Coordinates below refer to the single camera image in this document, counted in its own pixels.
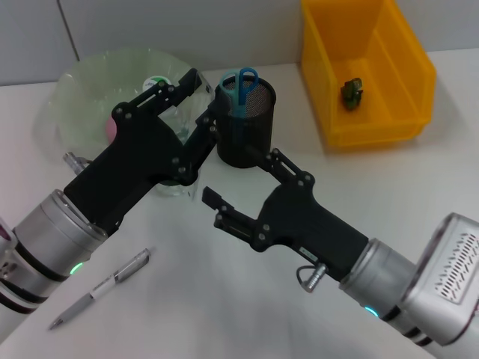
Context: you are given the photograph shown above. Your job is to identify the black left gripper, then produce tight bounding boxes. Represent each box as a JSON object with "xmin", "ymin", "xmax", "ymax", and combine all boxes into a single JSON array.
[{"xmin": 62, "ymin": 68, "xmax": 222, "ymax": 237}]

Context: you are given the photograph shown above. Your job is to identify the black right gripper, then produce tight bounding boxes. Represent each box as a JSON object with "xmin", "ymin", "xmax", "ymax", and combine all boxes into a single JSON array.
[{"xmin": 201, "ymin": 144, "xmax": 370, "ymax": 282}]

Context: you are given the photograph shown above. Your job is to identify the clear bottle with green label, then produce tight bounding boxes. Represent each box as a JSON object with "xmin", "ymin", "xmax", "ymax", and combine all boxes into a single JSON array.
[{"xmin": 143, "ymin": 76, "xmax": 198, "ymax": 199}]

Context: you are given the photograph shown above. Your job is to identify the transparent plastic ruler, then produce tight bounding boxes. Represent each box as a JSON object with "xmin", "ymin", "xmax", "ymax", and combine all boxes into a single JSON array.
[{"xmin": 185, "ymin": 69, "xmax": 216, "ymax": 203}]

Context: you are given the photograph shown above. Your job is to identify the blue scissors with sheath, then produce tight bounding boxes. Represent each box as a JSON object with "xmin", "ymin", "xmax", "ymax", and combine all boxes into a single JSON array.
[{"xmin": 219, "ymin": 67, "xmax": 260, "ymax": 145}]

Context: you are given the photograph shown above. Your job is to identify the small green toy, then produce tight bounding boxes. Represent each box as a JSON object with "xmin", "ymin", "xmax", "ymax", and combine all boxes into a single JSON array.
[{"xmin": 340, "ymin": 77, "xmax": 364, "ymax": 110}]

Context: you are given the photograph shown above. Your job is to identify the black mesh pen cup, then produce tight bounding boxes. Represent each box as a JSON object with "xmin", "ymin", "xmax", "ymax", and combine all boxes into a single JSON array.
[{"xmin": 213, "ymin": 74, "xmax": 278, "ymax": 169}]

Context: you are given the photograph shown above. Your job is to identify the translucent green fruit bowl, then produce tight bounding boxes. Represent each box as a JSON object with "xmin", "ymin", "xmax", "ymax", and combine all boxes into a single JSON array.
[{"xmin": 35, "ymin": 46, "xmax": 210, "ymax": 149}]

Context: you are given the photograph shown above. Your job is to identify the grey white ballpoint pen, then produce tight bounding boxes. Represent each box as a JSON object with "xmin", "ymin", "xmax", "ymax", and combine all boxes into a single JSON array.
[{"xmin": 47, "ymin": 247, "xmax": 151, "ymax": 331}]

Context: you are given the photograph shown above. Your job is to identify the yellow plastic storage bin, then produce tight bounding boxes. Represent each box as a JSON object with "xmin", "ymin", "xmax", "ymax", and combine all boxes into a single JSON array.
[{"xmin": 301, "ymin": 0, "xmax": 437, "ymax": 150}]

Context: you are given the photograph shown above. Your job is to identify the silver left gripper cable plug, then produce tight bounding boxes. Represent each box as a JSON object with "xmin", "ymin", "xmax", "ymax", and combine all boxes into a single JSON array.
[{"xmin": 62, "ymin": 151, "xmax": 93, "ymax": 176}]

